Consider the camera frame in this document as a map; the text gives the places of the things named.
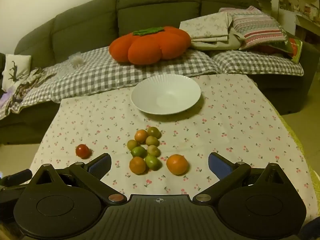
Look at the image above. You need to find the orange pumpkin cushion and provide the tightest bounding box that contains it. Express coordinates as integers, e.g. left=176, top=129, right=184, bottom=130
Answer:
left=109, top=26, right=192, bottom=65

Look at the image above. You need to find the purple cloth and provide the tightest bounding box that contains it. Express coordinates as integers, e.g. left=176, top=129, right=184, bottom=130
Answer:
left=0, top=85, right=18, bottom=110

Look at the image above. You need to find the crumpled floral cloth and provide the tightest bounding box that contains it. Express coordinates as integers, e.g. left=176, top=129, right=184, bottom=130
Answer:
left=10, top=67, right=57, bottom=105

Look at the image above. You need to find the grey checked blanket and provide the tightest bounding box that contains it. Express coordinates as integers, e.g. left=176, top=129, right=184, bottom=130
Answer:
left=0, top=47, right=304, bottom=120

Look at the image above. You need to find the yellow-green quilted cloth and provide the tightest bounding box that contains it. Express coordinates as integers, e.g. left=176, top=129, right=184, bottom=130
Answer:
left=279, top=115, right=319, bottom=188

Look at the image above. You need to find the large orange tangerine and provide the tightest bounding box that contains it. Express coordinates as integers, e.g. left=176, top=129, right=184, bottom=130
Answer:
left=166, top=154, right=189, bottom=175

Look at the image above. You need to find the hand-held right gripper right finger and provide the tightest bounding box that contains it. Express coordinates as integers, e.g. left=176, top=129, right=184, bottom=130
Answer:
left=192, top=152, right=288, bottom=203

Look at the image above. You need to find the cluttered wall shelf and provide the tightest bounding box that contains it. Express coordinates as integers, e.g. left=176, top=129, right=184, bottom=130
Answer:
left=277, top=0, right=320, bottom=43

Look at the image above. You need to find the folded floral sheet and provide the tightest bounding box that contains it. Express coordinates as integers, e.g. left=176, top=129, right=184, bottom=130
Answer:
left=179, top=12, right=234, bottom=43

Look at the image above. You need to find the cherry print tablecloth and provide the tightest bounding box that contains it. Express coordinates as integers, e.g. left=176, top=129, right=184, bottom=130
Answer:
left=29, top=74, right=314, bottom=222

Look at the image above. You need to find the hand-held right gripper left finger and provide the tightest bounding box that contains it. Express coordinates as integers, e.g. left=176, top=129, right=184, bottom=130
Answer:
left=32, top=153, right=127, bottom=205

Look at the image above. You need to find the white tree print pillow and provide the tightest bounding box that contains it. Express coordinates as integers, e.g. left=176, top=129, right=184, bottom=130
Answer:
left=2, top=54, right=32, bottom=90

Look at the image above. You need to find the striped patterned blanket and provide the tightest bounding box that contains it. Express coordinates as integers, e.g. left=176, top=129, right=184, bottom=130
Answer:
left=219, top=6, right=290, bottom=50

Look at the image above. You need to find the green and red book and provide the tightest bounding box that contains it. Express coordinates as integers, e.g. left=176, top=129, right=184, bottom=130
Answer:
left=285, top=38, right=303, bottom=64

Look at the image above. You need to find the yellow-green citrus fruit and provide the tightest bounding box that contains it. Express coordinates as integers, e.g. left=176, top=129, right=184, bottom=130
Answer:
left=145, top=136, right=160, bottom=147

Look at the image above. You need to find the white ribbed plate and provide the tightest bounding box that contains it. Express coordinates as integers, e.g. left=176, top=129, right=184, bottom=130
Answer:
left=131, top=75, right=202, bottom=115

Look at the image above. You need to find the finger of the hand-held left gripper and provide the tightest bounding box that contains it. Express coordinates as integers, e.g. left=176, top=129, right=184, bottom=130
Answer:
left=1, top=169, right=33, bottom=186

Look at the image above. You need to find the white fluffy tuft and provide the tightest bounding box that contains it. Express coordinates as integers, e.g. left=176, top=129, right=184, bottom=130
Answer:
left=69, top=52, right=84, bottom=69

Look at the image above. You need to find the grey-green sofa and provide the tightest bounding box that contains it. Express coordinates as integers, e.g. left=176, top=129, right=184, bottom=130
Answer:
left=0, top=0, right=313, bottom=145

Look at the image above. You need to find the small orange tangerine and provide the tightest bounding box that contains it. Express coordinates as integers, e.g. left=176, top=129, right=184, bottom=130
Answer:
left=134, top=129, right=148, bottom=143
left=129, top=156, right=147, bottom=175

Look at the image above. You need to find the red tomato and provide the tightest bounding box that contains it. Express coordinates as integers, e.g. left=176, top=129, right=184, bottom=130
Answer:
left=76, top=144, right=90, bottom=159

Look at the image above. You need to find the folded beige cloth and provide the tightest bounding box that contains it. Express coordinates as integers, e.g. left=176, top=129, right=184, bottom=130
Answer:
left=191, top=27, right=247, bottom=51

